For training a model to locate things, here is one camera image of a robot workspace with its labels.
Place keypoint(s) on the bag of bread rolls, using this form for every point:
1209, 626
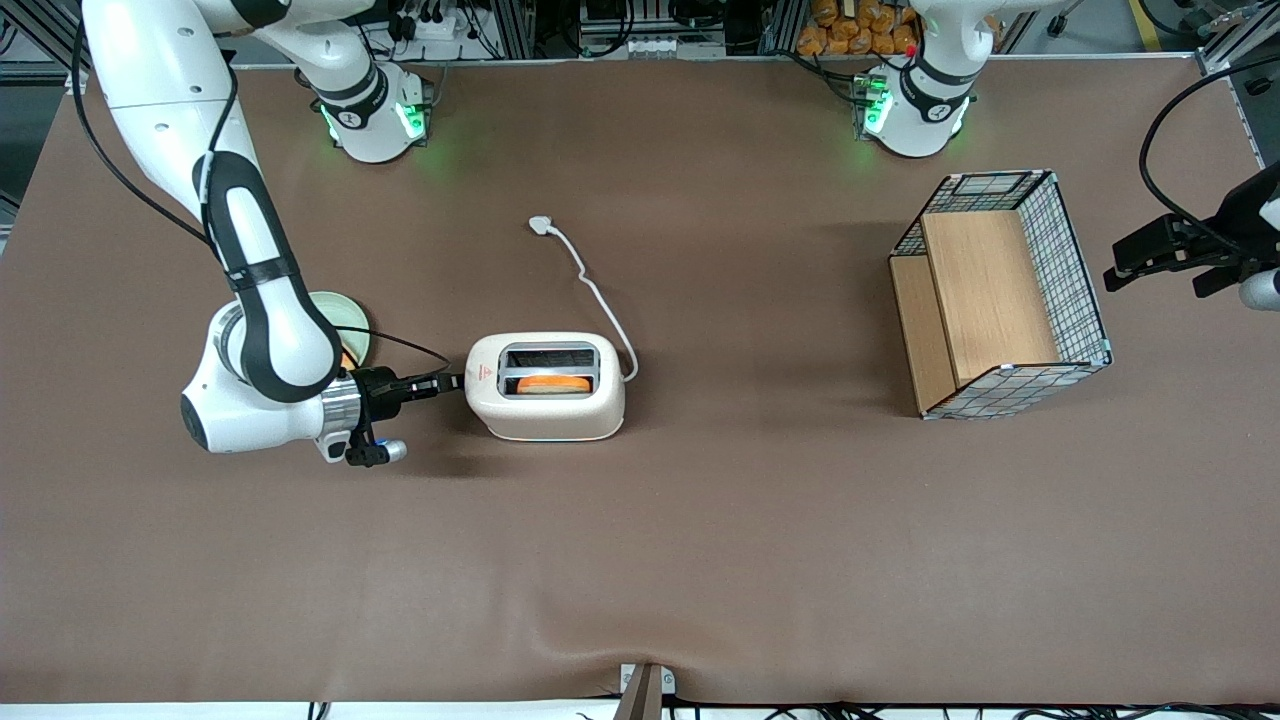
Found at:
850, 30

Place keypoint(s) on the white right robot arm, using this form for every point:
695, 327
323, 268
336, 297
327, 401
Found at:
160, 100

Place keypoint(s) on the aluminium frame profile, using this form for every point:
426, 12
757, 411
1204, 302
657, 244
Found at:
45, 35
1225, 50

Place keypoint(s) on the white power strip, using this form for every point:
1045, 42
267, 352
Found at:
430, 28

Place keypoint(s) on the toast slice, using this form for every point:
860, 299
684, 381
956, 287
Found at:
555, 384

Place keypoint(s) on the triangular orange pastry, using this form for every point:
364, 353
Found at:
349, 358

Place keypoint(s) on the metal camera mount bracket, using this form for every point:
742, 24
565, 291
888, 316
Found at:
645, 695

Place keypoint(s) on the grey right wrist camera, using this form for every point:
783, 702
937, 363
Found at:
390, 451

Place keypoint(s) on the brown table mat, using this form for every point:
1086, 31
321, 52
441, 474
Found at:
700, 550

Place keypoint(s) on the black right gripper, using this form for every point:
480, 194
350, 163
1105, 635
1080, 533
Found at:
379, 390

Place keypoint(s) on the pale green plate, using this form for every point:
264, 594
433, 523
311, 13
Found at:
350, 315

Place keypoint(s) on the white two-slot toaster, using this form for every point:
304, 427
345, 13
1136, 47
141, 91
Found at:
545, 415

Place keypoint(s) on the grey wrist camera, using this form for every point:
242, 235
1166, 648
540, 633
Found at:
390, 451
1262, 290

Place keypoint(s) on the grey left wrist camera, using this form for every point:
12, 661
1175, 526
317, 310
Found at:
1262, 290

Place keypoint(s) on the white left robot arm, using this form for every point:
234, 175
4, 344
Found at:
925, 100

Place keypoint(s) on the wooden step shelf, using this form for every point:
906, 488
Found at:
985, 290

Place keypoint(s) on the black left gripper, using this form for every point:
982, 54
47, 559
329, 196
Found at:
1232, 236

